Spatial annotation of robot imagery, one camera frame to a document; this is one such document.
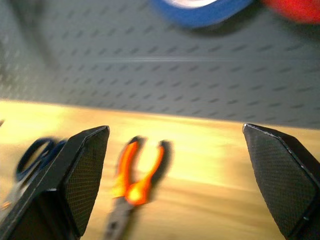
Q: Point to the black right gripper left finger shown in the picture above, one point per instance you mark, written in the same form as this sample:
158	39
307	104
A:
75	175

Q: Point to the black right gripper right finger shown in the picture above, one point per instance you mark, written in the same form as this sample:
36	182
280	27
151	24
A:
280	180

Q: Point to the orange black pliers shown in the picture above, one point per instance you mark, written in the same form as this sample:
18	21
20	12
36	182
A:
135	192

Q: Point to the grey metal pegboard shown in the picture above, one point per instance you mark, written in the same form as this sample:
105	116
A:
150	75

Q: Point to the large red tape roll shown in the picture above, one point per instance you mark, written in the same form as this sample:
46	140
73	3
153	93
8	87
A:
295	10

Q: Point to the blue tape roll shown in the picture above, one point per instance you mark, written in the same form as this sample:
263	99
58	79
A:
200	18

